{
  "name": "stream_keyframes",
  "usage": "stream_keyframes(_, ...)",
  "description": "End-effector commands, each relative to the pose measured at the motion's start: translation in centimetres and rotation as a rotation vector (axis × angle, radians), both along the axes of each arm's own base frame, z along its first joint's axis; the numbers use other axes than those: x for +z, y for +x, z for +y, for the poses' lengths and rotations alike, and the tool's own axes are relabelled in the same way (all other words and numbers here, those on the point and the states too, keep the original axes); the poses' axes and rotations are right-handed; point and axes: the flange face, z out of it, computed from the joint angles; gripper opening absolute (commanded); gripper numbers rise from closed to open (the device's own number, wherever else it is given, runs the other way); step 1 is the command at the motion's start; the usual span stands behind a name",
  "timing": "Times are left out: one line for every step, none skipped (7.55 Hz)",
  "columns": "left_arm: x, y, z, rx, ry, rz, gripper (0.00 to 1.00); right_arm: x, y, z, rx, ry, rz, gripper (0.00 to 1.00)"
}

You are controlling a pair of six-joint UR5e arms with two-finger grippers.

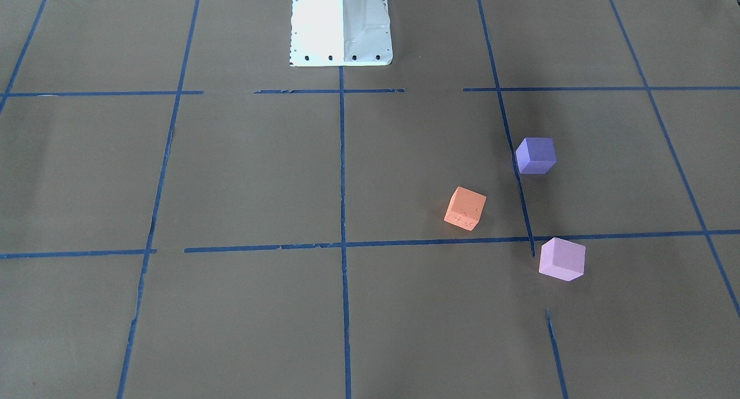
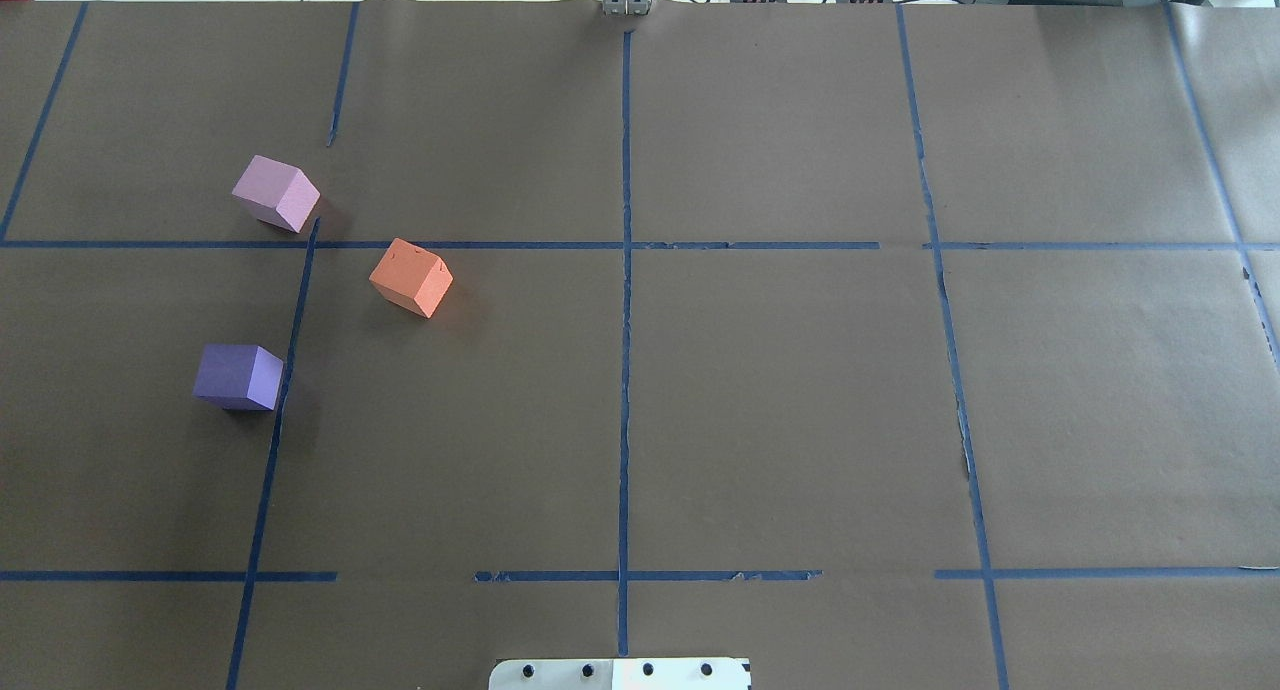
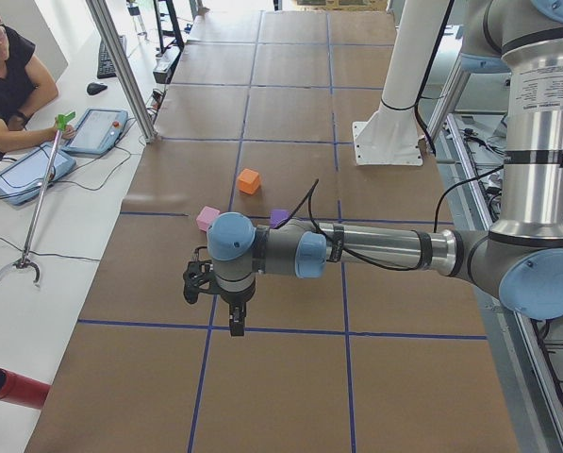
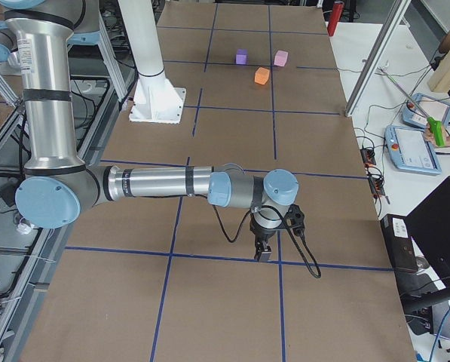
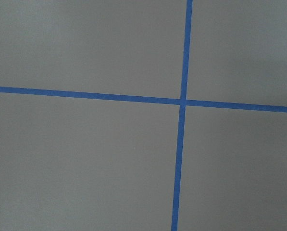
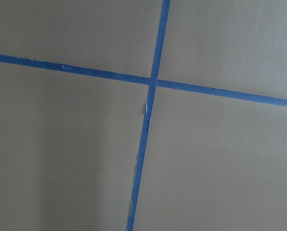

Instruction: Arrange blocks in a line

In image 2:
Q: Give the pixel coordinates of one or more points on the pink foam cube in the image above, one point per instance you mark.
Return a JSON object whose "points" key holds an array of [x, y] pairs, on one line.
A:
{"points": [[276, 193]]}

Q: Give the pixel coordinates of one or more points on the orange foam cube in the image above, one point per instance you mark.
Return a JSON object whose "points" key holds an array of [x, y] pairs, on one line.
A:
{"points": [[411, 277]]}

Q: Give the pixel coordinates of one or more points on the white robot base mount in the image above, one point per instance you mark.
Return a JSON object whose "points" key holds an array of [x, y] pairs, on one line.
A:
{"points": [[623, 673]]}

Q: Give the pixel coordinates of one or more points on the purple foam cube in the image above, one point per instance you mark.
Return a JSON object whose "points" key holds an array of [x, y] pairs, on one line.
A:
{"points": [[239, 377]]}

